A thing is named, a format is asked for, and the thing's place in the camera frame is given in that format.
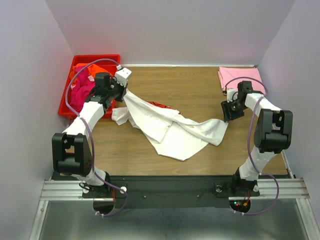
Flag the white printed t shirt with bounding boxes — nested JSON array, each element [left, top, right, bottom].
[[111, 90, 228, 161]]

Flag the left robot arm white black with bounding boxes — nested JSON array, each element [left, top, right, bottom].
[[51, 68, 132, 192]]

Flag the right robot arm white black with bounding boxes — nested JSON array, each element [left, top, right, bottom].
[[221, 76, 293, 197]]

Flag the orange t shirt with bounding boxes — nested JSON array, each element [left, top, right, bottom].
[[68, 63, 110, 85]]

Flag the folded pink t shirt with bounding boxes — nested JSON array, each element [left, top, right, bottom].
[[218, 67, 266, 94]]

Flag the magenta t shirt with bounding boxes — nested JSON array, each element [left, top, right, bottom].
[[69, 79, 95, 113]]

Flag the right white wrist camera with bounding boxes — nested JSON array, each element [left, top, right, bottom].
[[223, 88, 238, 103]]

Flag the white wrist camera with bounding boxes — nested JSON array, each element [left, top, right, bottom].
[[223, 88, 238, 103], [114, 65, 132, 87]]

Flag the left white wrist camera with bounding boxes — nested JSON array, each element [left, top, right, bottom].
[[114, 65, 132, 87]]

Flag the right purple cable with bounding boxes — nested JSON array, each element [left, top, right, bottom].
[[224, 76, 280, 216]]

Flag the purple cable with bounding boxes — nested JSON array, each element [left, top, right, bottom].
[[224, 76, 280, 216], [64, 58, 129, 218]]

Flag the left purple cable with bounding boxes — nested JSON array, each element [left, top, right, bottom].
[[64, 58, 129, 218]]

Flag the aluminium frame rail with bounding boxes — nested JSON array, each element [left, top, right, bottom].
[[40, 178, 310, 201]]

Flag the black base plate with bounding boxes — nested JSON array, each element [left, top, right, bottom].
[[50, 173, 279, 209]]

